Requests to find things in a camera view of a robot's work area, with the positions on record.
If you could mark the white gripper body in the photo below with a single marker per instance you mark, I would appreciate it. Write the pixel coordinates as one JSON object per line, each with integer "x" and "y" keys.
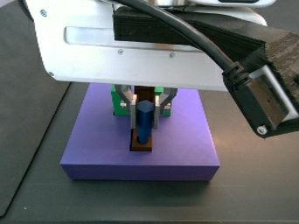
{"x": 80, "y": 52}

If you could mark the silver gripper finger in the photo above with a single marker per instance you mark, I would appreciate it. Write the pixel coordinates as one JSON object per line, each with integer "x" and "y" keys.
{"x": 128, "y": 103}
{"x": 173, "y": 91}

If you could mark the blue hexagonal peg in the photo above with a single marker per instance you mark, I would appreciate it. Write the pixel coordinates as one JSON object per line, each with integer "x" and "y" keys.
{"x": 145, "y": 109}

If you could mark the right green block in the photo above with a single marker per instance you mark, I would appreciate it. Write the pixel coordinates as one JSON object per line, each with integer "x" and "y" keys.
{"x": 161, "y": 100}

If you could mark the green block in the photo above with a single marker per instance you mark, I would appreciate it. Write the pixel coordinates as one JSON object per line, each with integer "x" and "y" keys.
{"x": 161, "y": 100}
{"x": 118, "y": 111}

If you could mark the brown slotted bar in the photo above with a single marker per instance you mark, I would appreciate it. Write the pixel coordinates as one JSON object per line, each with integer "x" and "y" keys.
{"x": 144, "y": 93}

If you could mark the left green block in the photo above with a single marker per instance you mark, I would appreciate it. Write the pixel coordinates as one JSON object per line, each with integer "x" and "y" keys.
{"x": 118, "y": 111}

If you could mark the purple base block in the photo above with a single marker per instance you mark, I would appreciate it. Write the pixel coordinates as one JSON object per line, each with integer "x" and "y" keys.
{"x": 97, "y": 151}

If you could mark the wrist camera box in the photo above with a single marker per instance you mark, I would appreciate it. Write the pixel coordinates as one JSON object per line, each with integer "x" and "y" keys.
{"x": 261, "y": 101}

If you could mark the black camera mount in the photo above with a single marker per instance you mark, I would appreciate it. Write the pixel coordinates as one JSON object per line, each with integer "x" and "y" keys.
{"x": 233, "y": 41}

